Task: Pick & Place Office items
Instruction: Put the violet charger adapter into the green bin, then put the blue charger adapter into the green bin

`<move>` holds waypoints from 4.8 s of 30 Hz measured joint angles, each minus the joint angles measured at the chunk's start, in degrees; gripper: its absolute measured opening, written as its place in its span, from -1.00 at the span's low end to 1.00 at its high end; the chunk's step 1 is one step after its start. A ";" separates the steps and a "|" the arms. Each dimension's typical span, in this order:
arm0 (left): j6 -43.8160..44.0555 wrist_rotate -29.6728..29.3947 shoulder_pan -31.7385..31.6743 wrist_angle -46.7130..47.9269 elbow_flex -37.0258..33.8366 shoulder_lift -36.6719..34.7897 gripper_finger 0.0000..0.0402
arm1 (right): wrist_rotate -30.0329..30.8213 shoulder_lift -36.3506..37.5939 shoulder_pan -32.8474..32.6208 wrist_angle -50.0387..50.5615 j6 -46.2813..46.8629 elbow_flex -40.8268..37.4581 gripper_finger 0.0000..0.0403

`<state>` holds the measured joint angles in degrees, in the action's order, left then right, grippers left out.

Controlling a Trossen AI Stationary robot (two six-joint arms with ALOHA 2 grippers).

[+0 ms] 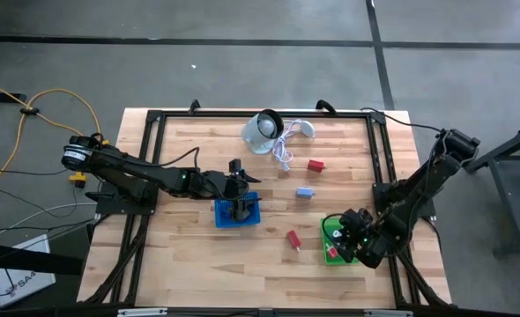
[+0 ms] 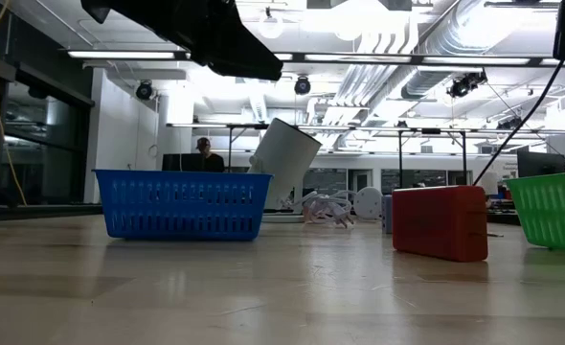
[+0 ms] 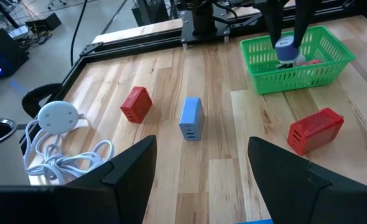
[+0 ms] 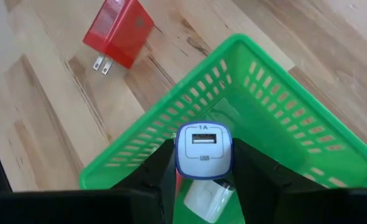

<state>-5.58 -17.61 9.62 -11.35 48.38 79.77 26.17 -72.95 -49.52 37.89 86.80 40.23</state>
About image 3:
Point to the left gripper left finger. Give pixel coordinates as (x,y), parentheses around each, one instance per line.
(133,180)

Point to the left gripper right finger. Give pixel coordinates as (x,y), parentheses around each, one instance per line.
(283,180)

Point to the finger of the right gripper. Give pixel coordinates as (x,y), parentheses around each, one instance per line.
(273,18)
(303,18)

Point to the purple cube wall charger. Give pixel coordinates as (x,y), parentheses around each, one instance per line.
(286,49)

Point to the pink-red wall charger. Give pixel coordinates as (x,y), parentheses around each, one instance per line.
(313,62)

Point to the green plastic basket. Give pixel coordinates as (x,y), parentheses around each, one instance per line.
(332,53)

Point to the blue plastic basket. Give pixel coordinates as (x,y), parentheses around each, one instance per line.
(255,221)

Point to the white base standoff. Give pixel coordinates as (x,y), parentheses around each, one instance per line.
(225,39)
(185,46)

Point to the large red charger block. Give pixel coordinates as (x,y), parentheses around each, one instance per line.
(315,130)

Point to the small red charger block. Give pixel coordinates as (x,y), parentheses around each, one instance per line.
(136,104)

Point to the light blue charger block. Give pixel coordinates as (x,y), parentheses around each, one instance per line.
(191,118)

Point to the black computer tower blue lights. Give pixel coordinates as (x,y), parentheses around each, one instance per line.
(3,53)

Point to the black frame hook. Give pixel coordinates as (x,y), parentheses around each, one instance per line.
(34,96)

